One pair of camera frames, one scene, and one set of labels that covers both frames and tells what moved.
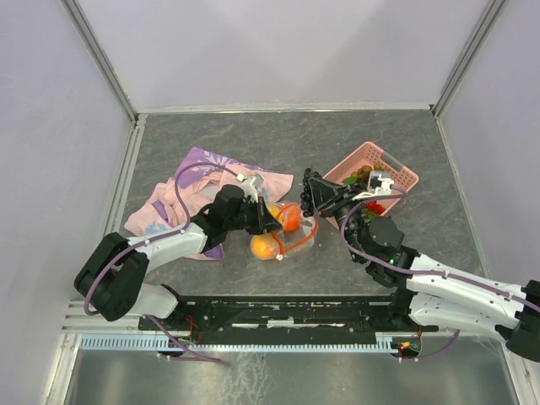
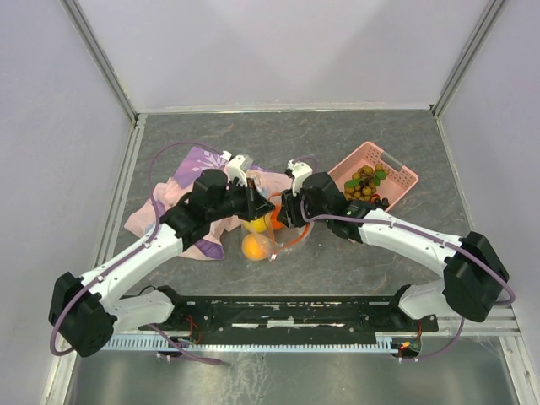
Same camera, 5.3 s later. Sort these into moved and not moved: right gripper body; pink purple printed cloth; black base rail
Moved: right gripper body
Not moved: black base rail; pink purple printed cloth
